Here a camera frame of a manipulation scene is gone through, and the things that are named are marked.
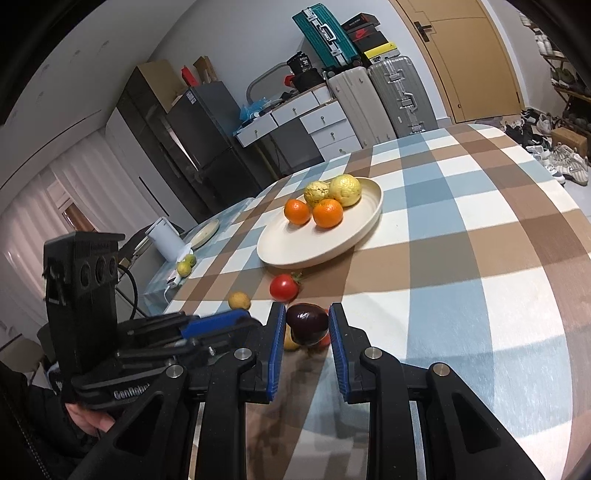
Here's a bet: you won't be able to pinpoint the person's left forearm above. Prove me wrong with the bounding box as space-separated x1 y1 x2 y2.
0 360 100 480

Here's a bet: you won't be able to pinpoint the yellow-green guava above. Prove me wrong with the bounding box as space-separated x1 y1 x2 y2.
329 174 362 208

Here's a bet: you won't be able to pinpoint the dark tall cabinet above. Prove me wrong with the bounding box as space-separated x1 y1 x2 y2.
115 65 214 223

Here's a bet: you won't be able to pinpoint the black yellow shoebox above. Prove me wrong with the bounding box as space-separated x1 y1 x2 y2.
362 44 400 64

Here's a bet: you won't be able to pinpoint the flat cardboard box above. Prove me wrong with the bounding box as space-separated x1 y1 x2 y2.
137 60 188 112

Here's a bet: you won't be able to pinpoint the blue plastic bag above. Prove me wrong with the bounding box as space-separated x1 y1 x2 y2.
239 98 271 122

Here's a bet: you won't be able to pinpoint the small cream plate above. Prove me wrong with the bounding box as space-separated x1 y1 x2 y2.
189 220 222 248

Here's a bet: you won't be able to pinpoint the dark purple plum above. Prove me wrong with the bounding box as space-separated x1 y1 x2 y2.
286 303 330 347

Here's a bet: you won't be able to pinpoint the pile of floor shoes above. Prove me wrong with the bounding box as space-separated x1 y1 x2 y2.
496 108 591 186

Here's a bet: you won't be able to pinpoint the brown blue checked tablecloth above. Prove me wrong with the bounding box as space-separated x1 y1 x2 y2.
164 122 588 480

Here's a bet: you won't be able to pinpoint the brown paper bag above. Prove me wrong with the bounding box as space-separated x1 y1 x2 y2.
193 55 218 85

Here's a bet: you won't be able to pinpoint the grey arched frame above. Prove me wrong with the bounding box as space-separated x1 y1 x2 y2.
246 64 297 105

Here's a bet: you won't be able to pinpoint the black shoebox red stripe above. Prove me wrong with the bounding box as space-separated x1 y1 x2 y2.
342 14 380 29

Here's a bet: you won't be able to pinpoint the white jug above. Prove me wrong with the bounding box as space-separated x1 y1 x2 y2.
145 218 186 262

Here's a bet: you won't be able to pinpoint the grey refrigerator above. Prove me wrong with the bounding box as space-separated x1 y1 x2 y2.
165 82 265 219

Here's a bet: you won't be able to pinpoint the wrinkled yellow passion fruit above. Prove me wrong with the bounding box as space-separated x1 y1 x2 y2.
304 181 332 208

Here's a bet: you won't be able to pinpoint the person's left hand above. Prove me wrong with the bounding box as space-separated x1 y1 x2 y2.
65 402 117 437

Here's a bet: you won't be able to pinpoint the wooden door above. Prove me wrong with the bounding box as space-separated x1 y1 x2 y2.
390 0 525 125

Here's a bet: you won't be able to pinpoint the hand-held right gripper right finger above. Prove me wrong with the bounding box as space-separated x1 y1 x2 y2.
328 302 546 480

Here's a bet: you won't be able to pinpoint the black bag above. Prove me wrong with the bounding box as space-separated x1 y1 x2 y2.
286 52 315 75

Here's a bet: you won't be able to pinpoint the small cardboard box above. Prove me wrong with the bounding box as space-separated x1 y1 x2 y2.
551 127 588 156

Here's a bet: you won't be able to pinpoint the large cream plate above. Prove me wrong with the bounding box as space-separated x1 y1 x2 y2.
257 178 384 268

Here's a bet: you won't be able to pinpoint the white curtains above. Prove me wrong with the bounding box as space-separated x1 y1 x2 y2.
0 152 155 344

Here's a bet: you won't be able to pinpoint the rows of shoes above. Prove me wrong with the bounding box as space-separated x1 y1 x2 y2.
519 11 591 121

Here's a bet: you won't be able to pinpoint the beige suitcase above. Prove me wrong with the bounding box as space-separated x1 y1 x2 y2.
327 66 398 148

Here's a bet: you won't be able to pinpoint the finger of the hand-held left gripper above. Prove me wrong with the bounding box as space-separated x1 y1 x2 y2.
113 338 222 368
139 308 260 343

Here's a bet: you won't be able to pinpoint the wooden shoe rack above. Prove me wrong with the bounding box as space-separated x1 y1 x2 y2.
522 11 591 139

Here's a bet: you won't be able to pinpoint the silver suitcase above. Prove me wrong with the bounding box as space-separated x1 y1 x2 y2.
368 55 440 137

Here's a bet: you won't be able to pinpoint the white desk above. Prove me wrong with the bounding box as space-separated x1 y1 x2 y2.
235 85 363 160

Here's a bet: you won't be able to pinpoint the orange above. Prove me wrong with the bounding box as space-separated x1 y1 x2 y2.
284 198 313 226
313 198 345 230

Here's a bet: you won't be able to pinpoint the black cable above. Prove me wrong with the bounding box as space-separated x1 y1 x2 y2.
117 264 140 320

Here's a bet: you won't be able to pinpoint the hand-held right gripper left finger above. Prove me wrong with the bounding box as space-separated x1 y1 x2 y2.
69 302 288 480

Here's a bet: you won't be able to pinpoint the teal suitcase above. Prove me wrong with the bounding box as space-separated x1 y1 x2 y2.
292 4 363 70

